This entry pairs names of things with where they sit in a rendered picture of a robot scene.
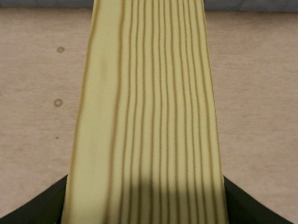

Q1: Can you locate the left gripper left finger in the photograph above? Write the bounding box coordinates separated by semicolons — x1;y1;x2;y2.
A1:
0;174;68;224

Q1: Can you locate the light wooden board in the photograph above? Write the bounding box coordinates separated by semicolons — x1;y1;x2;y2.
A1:
61;0;228;224

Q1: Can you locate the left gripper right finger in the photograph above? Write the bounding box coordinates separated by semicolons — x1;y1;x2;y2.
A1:
223;175;294;224

